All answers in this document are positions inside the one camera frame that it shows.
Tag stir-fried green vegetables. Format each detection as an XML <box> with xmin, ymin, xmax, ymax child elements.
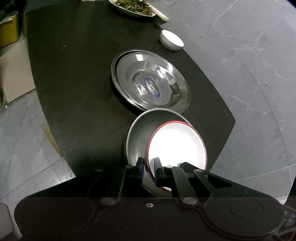
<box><xmin>115</xmin><ymin>0</ymin><xmax>153</xmax><ymax>15</ymax></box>

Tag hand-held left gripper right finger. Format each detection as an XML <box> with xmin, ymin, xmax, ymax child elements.
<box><xmin>154</xmin><ymin>158</ymin><xmax>271</xmax><ymax>207</ymax></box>

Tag white serving spoon handle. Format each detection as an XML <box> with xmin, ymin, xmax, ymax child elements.
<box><xmin>147</xmin><ymin>2</ymin><xmax>169</xmax><ymax>22</ymax></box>

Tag white bowl with red rim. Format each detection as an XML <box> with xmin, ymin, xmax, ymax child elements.
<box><xmin>159</xmin><ymin>30</ymin><xmax>184</xmax><ymax>51</ymax></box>
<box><xmin>147</xmin><ymin>121</ymin><xmax>208</xmax><ymax>193</ymax></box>

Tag steel plate with sticker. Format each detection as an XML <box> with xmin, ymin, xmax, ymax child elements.
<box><xmin>114</xmin><ymin>50</ymin><xmax>191</xmax><ymax>114</ymax></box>

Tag white oval plate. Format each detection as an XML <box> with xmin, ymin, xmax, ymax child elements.
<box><xmin>109</xmin><ymin>0</ymin><xmax>156</xmax><ymax>17</ymax></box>

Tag cardboard sheet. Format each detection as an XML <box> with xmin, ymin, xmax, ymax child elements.
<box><xmin>0</xmin><ymin>38</ymin><xmax>36</xmax><ymax>103</ymax></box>

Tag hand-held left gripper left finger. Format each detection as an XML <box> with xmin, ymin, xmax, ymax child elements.
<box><xmin>30</xmin><ymin>157</ymin><xmax>145</xmax><ymax>207</ymax></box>

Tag steel bowl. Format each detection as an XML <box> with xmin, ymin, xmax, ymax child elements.
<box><xmin>126</xmin><ymin>108</ymin><xmax>193</xmax><ymax>197</ymax></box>

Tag yellow box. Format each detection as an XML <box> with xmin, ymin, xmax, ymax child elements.
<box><xmin>0</xmin><ymin>11</ymin><xmax>20</xmax><ymax>48</ymax></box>

